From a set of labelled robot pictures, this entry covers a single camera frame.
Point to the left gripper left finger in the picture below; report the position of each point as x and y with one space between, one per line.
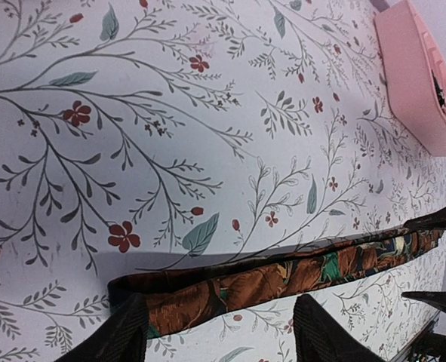
123 337

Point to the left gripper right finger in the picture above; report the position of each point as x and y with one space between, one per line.
318 337

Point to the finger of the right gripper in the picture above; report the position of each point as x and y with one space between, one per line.
433 221
435 299

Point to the brown green patterned tie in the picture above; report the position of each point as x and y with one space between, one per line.
182 299

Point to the pink divided organizer box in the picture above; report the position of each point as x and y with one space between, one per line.
415 72

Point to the floral patterned table mat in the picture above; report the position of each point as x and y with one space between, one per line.
138 136

